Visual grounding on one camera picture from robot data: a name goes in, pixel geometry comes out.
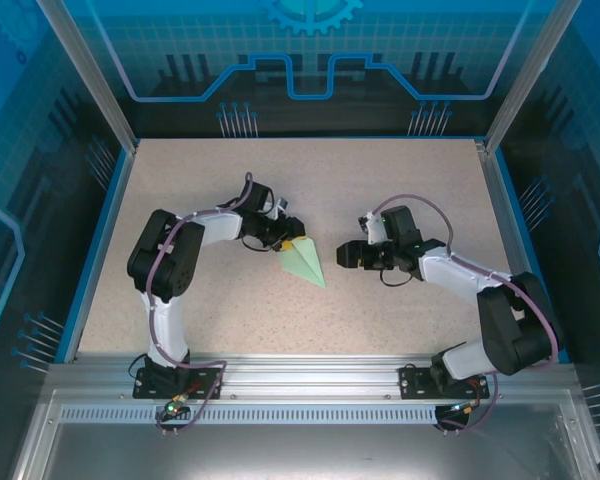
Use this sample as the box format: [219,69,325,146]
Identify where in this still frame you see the slotted grey cable duct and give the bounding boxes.
[57,405,441,426]

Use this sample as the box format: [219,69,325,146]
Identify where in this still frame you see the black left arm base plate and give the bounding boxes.
[132,366,224,400]

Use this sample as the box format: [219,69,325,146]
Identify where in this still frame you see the grey metal sheet panel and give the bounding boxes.
[9,389,600,480]

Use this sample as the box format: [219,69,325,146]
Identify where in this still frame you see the aluminium side rail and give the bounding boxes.
[474,139,554,361]

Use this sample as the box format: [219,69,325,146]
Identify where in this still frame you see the aluminium corner post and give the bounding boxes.
[34,0,140,154]
[482,0,584,154]

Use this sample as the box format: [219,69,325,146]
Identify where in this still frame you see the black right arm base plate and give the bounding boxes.
[398,363,491,401]

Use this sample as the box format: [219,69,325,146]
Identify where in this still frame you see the cable connector with green light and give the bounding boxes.
[162,394,189,419]
[447,398,482,417]

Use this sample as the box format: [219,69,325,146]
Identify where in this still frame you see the blue table side trim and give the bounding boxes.
[489,148,572,364]
[54,147,139,364]

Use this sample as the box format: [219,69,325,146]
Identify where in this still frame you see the light green paper sheet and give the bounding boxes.
[278,235,328,290]

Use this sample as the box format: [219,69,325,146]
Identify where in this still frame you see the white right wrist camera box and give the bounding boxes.
[358,212,387,246]

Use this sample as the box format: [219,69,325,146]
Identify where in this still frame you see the aluminium frame rail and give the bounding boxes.
[44,351,579,401]

